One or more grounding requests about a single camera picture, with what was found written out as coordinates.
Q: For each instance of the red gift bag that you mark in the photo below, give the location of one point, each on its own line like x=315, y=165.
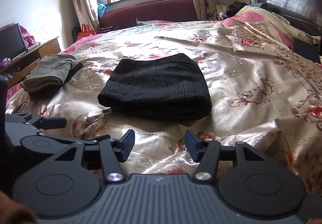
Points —
x=85, y=32

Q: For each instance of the pink cloth behind monitor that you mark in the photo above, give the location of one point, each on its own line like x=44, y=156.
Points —
x=28, y=39

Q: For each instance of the dark red sofa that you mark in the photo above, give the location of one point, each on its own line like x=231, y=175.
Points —
x=162, y=10

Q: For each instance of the black monitor screen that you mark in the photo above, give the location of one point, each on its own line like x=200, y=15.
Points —
x=12, y=42

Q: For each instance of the folded olive green garment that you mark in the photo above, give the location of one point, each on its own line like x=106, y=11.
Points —
x=50, y=70

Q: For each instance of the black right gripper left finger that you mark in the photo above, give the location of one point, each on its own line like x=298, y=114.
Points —
x=61, y=185

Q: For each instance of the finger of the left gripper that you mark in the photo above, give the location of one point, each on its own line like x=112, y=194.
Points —
x=89, y=141

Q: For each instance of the pink floral pillow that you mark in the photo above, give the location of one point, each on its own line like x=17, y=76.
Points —
x=280, y=28

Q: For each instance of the floral satin bedspread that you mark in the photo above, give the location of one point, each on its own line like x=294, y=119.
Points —
x=262, y=94

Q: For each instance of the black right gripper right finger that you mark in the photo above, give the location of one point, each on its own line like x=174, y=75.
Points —
x=245, y=178

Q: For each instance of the black bag by headboard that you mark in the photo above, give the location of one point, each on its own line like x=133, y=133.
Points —
x=233, y=9

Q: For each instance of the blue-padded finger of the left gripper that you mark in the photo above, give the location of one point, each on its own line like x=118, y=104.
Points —
x=41, y=122

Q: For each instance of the blue plastic bag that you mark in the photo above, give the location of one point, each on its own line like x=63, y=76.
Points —
x=101, y=10

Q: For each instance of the folded black garment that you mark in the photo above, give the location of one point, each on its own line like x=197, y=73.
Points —
x=49, y=91

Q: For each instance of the operator hand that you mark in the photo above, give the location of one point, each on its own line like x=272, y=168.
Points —
x=12, y=212

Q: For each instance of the dark grey checked pants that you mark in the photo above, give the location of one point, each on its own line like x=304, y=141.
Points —
x=169, y=89

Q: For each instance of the wooden desk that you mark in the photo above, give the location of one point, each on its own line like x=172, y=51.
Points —
x=25, y=63

